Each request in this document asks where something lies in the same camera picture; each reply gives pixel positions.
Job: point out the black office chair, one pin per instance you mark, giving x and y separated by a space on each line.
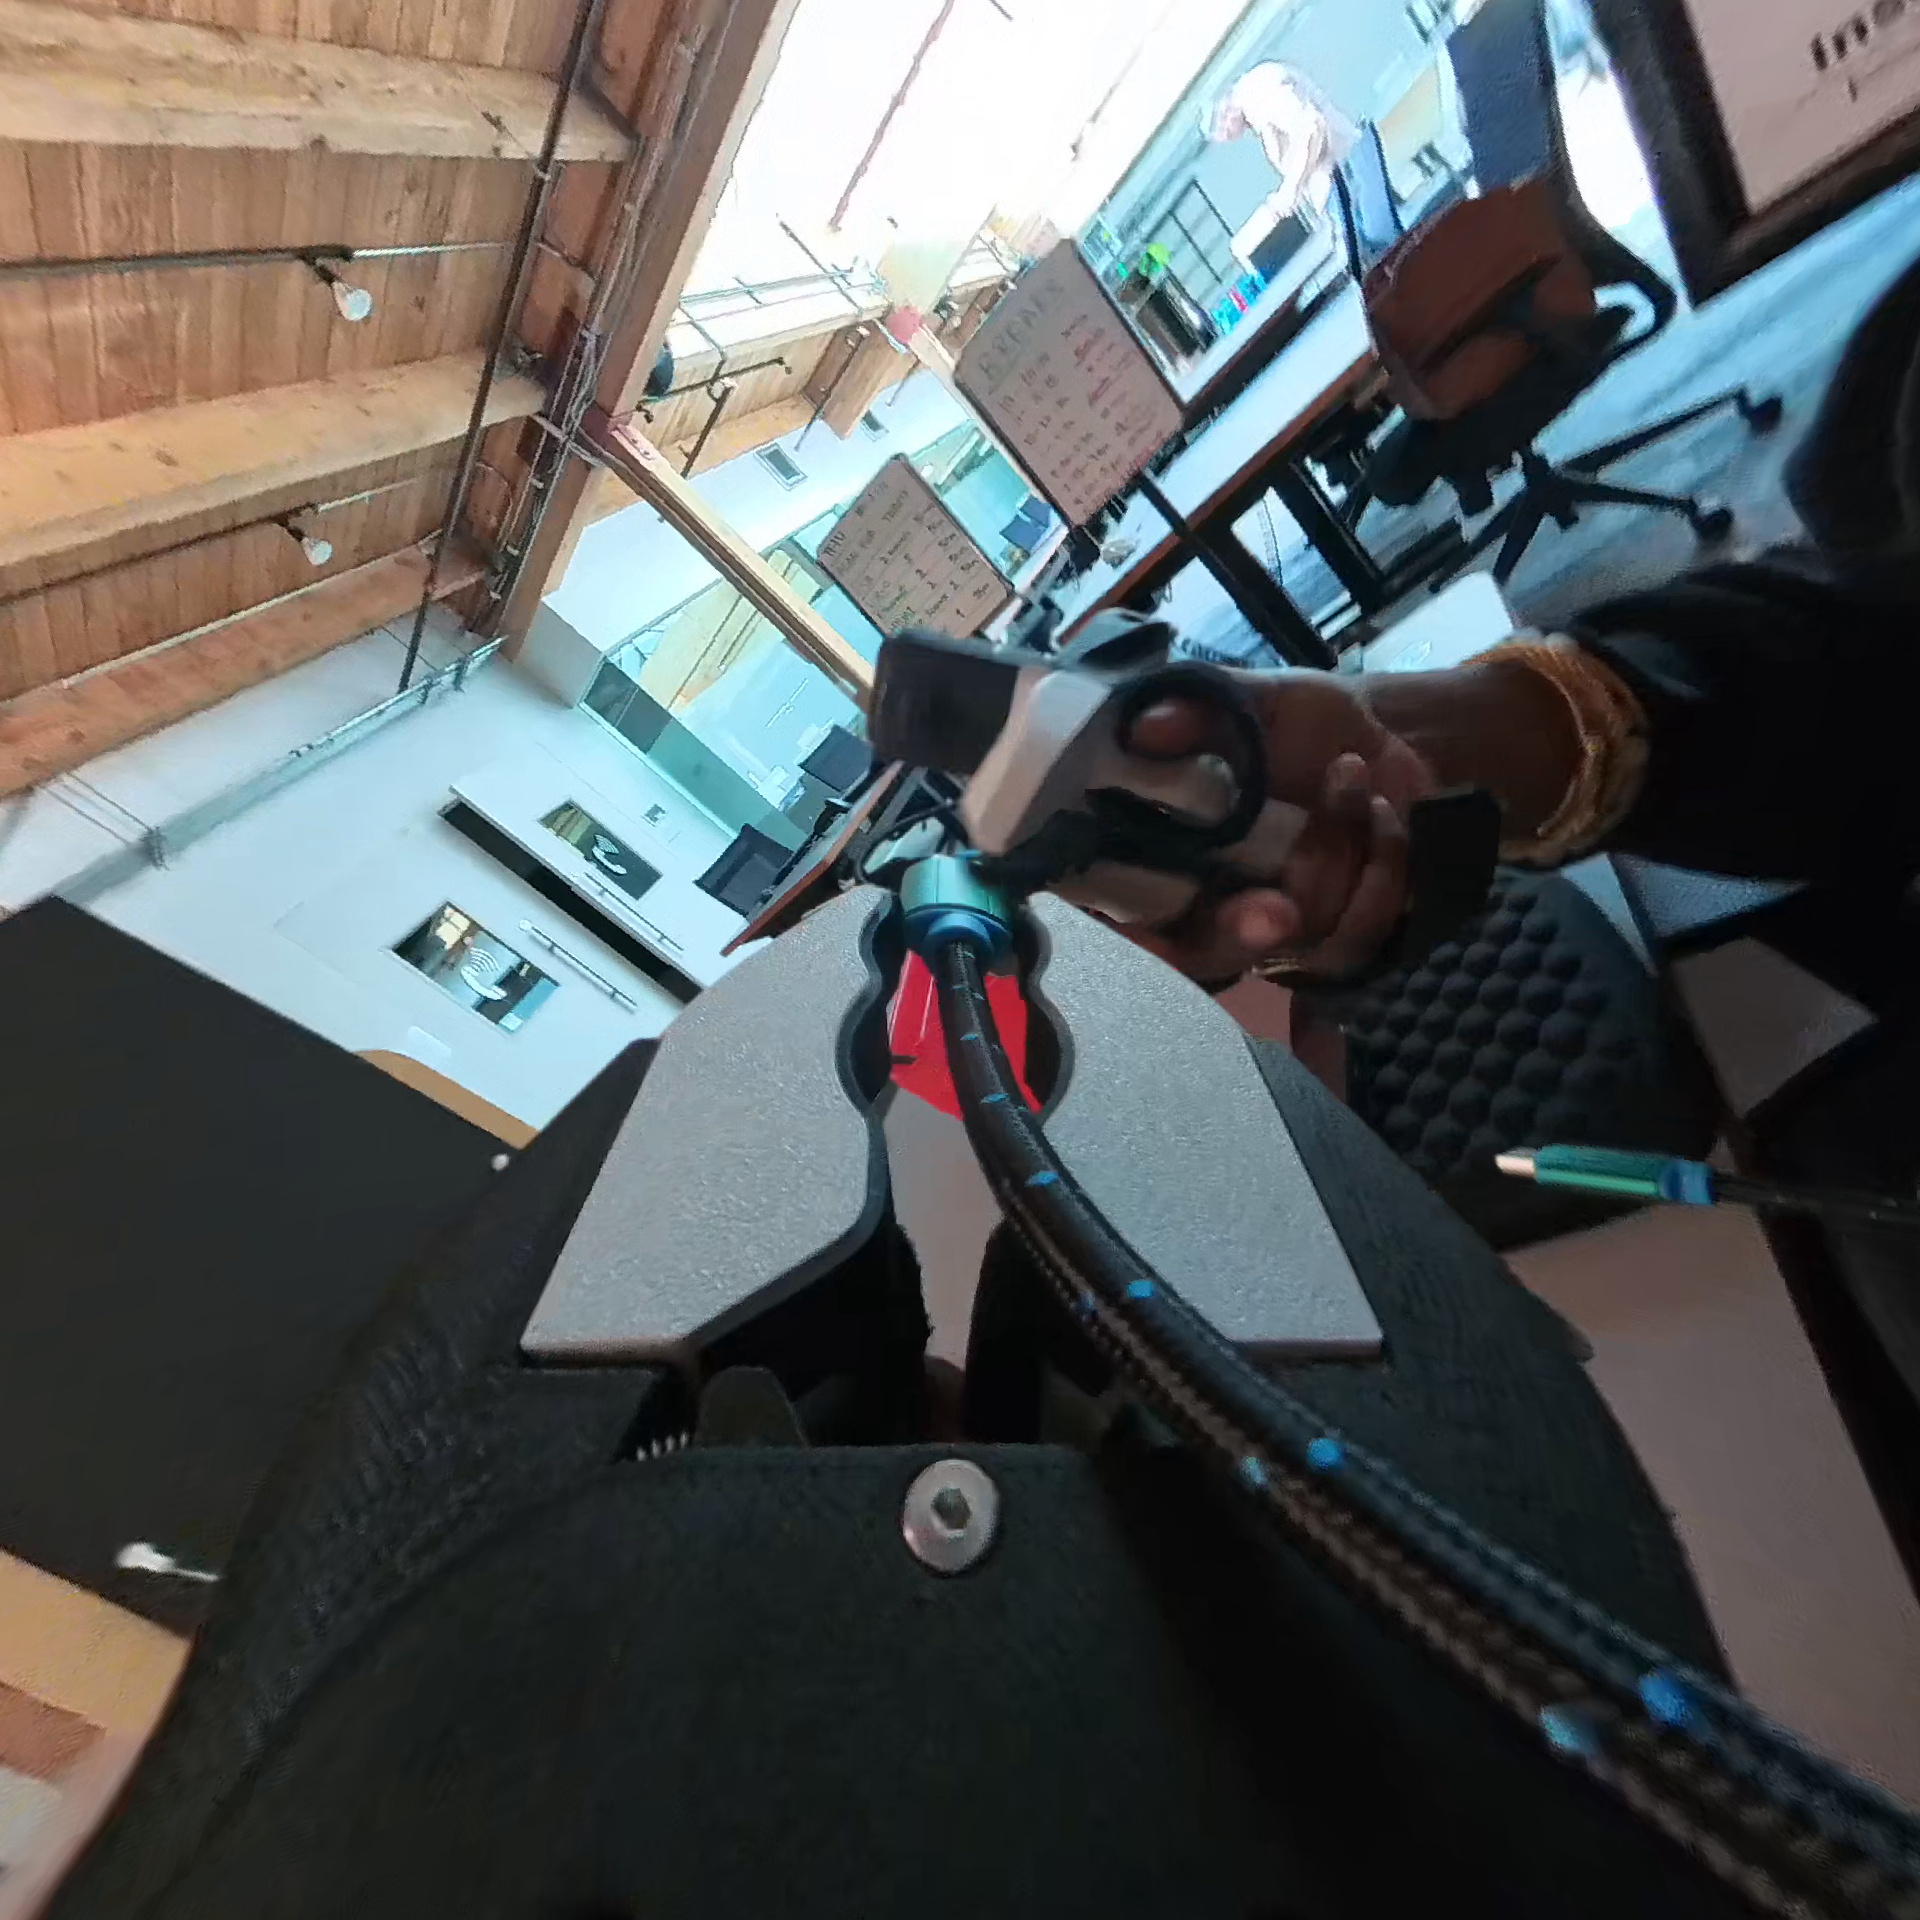
1517 301

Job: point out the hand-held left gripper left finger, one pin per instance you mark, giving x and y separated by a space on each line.
706 1172

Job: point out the handwritten white board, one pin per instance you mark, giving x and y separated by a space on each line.
915 546
1074 389

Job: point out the person's right hand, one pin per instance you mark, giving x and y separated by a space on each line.
1349 839

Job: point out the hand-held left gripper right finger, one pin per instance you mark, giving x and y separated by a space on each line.
1214 1172

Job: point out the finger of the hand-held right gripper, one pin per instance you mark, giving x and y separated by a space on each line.
1050 751

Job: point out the white track light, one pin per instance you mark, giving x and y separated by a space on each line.
312 544
354 301

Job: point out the black wood-edged board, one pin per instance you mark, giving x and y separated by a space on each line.
182 1200

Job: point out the black foam pad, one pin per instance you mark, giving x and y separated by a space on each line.
1531 1037

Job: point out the person's right forearm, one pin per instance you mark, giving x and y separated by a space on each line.
1724 721

